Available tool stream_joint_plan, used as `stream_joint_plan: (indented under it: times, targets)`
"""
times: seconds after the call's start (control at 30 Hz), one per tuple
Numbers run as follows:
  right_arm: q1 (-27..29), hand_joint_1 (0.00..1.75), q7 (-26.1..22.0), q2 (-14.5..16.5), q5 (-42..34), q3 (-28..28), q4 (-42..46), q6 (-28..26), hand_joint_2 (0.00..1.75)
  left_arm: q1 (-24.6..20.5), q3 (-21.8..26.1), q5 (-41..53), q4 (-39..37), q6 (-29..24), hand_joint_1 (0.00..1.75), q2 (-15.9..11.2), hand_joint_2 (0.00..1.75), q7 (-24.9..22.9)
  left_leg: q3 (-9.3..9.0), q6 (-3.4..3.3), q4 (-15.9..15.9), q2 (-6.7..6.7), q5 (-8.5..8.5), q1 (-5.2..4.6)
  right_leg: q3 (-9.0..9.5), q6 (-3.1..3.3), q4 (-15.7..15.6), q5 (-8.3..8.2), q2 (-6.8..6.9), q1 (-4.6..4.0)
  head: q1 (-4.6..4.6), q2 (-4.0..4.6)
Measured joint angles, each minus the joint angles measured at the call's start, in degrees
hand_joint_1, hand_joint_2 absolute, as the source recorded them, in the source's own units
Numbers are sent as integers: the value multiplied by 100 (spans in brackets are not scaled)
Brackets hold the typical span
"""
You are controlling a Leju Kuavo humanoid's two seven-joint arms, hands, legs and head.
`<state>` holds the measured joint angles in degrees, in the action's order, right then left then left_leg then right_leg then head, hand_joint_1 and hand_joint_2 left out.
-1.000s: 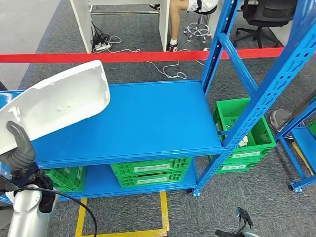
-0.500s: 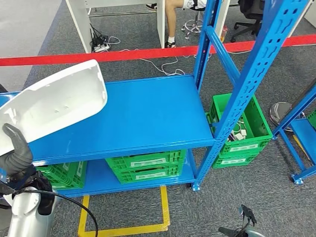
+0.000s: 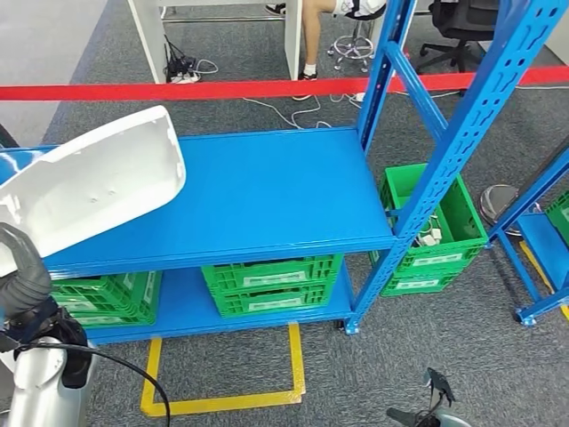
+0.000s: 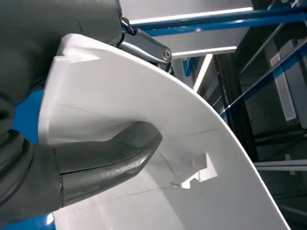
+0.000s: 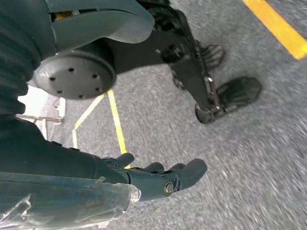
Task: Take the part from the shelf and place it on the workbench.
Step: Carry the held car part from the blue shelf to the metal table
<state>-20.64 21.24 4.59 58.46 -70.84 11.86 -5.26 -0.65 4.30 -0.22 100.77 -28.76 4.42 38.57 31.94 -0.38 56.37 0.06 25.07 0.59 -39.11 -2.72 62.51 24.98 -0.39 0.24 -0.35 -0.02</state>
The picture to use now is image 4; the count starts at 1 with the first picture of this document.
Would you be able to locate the blue metal shelf rack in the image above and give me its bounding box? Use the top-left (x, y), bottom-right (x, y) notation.
top-left (0, 4), bottom-right (307, 230)

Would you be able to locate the ceiling light strip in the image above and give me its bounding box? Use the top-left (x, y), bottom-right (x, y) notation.
top-left (193, 54), bottom-right (213, 92)
top-left (129, 7), bottom-right (253, 25)
top-left (171, 46), bottom-right (237, 59)

